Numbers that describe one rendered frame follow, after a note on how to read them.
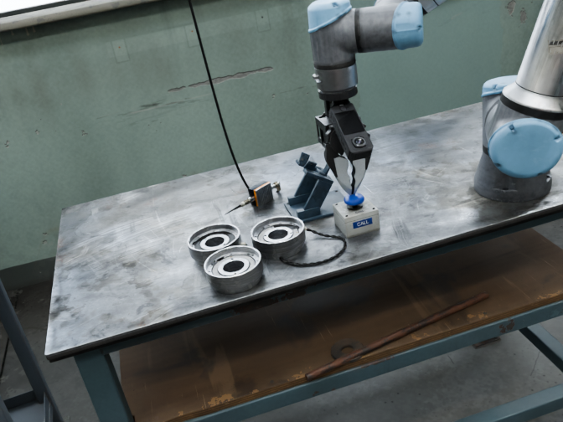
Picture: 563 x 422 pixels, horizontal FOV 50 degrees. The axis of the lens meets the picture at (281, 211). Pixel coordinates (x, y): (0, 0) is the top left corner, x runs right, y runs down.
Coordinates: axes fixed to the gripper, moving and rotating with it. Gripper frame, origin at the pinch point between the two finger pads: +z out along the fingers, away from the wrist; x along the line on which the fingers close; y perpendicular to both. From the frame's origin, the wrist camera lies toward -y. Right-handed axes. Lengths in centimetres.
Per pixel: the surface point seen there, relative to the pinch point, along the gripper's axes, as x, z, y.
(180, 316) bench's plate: 37.7, 8.3, -12.7
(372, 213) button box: -2.2, 4.1, -3.6
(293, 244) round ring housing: 14.3, 5.4, -4.7
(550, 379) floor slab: -61, 88, 16
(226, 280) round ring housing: 28.5, 4.7, -11.5
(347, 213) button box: 2.2, 3.7, -1.7
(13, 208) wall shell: 100, 50, 161
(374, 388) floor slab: -11, 88, 35
